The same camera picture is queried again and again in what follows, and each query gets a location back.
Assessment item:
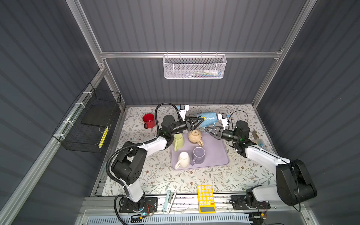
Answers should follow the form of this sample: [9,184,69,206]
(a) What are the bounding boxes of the pens in white basket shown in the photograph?
[187,69,223,78]

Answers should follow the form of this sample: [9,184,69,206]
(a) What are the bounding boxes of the floral table mat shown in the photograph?
[116,105,276,195]

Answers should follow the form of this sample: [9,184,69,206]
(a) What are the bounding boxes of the lilac plastic tray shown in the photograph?
[170,132,229,171]

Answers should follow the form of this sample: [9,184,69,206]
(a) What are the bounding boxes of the blue floral mug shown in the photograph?
[197,112,218,128]

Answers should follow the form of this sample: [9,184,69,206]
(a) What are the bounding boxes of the purple mug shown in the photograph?
[190,147,205,166]

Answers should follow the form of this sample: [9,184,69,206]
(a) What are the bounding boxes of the white wire wall basket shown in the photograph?
[162,54,227,79]

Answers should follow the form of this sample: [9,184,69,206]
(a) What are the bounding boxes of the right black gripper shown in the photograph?
[205,127,240,144]

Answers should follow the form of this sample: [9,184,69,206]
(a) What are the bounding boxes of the beige ceramic teapot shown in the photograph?
[188,129,204,147]

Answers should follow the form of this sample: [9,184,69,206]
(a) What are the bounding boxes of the light green mug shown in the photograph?
[173,134,185,152]

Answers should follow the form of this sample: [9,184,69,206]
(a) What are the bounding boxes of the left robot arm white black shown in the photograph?
[106,102,204,207]

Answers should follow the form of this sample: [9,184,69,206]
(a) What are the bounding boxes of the light green stapler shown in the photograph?
[162,190,177,213]

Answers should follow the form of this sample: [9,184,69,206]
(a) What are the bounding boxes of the yellow calculator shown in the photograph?
[197,185,216,214]

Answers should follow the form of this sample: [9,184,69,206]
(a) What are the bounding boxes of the white cream mug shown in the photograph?
[174,152,190,169]

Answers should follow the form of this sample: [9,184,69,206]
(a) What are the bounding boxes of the black wire side basket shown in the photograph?
[53,85,122,153]

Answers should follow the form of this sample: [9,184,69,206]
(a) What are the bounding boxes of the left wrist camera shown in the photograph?
[177,104,189,121]

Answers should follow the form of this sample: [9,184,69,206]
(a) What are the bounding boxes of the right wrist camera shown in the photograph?
[217,113,229,129]

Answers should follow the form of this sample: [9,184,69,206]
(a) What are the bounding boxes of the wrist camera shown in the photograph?
[217,113,229,129]
[177,104,189,121]

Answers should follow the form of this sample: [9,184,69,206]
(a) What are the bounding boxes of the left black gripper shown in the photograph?
[169,116,203,137]

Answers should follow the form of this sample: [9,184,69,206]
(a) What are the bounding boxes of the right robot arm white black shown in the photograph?
[204,121,317,208]

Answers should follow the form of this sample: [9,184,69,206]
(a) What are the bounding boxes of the red mug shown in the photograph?
[142,113,156,129]

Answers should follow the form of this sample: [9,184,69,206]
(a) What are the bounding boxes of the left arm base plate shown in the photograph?
[118,197,158,213]

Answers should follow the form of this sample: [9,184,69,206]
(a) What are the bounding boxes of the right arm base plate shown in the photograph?
[229,194,271,211]

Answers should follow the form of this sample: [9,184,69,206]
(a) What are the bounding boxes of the box of coloured markers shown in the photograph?
[254,139,266,149]

